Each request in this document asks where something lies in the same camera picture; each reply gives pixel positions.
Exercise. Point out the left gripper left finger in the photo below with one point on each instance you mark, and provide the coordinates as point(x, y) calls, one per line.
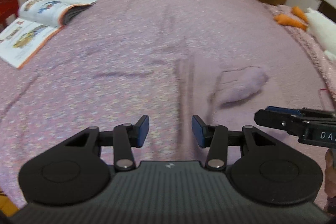
point(122, 139)

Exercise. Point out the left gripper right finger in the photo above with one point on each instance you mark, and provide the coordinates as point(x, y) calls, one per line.
point(217, 138)

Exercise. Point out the lilac knitted sweater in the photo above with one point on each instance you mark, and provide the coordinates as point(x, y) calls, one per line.
point(237, 84)

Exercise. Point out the person's right hand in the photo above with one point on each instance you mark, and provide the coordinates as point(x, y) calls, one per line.
point(330, 179)

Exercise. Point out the pink textured blanket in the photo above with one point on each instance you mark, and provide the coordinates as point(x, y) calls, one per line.
point(325, 67)

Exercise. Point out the white plush goose toy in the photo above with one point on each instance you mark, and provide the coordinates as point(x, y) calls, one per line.
point(316, 24)

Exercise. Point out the pink floral bed sheet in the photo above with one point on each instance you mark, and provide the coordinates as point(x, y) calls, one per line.
point(121, 59)

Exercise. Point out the open picture book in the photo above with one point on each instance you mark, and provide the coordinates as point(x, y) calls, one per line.
point(38, 21)

